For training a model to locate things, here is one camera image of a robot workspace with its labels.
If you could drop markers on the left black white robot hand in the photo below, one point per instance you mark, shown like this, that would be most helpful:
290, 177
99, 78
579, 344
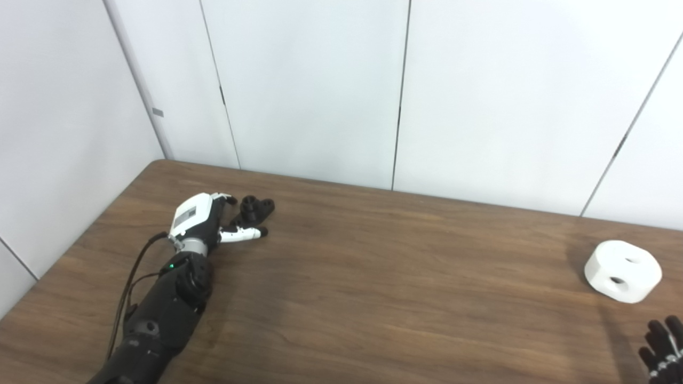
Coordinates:
193, 213

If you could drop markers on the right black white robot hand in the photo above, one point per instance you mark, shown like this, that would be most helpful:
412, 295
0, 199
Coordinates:
667, 352

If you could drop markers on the round white piece with holes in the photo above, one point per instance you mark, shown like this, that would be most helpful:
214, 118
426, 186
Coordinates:
621, 272

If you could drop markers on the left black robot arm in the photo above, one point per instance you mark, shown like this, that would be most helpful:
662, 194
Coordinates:
165, 314

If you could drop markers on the black flanged holder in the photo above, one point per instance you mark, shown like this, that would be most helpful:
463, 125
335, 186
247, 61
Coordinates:
253, 209

